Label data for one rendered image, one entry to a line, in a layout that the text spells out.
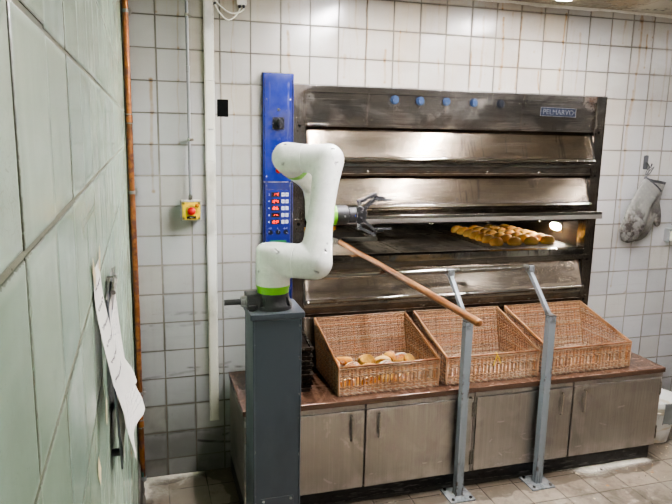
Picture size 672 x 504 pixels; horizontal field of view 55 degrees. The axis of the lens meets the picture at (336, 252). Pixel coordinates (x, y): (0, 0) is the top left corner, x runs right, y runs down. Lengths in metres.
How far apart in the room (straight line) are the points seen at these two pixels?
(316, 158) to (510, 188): 1.76
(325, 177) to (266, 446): 1.05
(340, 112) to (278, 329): 1.48
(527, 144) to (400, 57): 0.94
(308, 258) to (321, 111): 1.31
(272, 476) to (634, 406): 2.27
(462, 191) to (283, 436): 1.87
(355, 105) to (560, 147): 1.31
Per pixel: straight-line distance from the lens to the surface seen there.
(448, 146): 3.73
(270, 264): 2.38
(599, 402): 3.96
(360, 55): 3.54
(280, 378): 2.48
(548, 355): 3.57
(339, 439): 3.28
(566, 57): 4.13
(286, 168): 2.51
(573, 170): 4.18
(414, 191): 3.66
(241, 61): 3.39
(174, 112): 3.34
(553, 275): 4.21
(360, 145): 3.53
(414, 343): 3.65
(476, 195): 3.83
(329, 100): 3.49
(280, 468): 2.64
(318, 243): 2.35
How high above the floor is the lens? 1.86
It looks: 11 degrees down
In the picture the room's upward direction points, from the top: 1 degrees clockwise
